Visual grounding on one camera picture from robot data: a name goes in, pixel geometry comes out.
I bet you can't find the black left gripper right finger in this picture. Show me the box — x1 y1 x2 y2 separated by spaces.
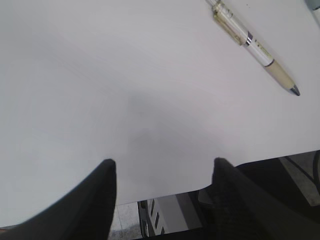
204 157 320 240

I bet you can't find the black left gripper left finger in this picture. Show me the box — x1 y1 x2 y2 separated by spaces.
0 159 116 240

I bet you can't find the beige grip clear pen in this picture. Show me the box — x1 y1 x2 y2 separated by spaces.
208 0 301 96

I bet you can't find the grey metal table frame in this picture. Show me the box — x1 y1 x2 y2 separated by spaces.
137 193 203 238

